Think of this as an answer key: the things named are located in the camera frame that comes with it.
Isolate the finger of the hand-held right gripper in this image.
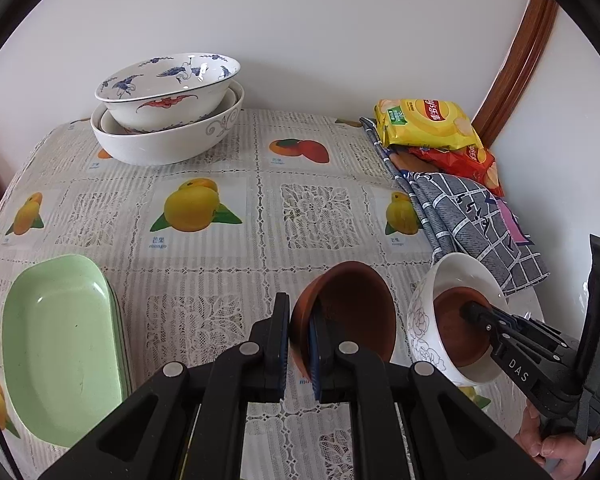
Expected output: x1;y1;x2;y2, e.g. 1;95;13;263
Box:
487;332;515;362
461;301;531;337

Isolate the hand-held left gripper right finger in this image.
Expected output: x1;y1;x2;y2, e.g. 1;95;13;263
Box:
307;305;553;480

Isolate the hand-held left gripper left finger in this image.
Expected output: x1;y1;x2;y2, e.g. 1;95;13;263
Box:
40;292;292;480

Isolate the small brown bowl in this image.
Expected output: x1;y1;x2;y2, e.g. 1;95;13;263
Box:
290;261;397;378
432;286;496;368

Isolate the white bowl with line flowers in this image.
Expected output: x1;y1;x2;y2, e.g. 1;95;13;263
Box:
406;252;511;387

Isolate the green square plate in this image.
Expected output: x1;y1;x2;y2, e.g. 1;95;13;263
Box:
1;254;133;448

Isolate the person's right hand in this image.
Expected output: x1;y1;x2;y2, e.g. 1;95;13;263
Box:
514;402;588;480

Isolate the purple fabric piece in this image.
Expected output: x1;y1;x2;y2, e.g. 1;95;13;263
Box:
495;199;533;246

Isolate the grey checked cloth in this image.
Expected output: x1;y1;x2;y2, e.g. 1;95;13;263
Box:
359;117;551;295

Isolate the red chip bag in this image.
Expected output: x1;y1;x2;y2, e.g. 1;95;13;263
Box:
407;144;505;197

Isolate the yellow chip bag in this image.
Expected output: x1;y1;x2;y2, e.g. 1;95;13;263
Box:
374;98;482;151

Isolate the large white bowl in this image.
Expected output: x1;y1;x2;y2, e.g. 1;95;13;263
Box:
90;81;245;166

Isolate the blue crane patterned bowl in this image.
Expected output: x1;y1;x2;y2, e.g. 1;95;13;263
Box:
94;52;242;131

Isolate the brown wooden door frame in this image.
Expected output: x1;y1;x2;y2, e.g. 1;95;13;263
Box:
472;0;561;146

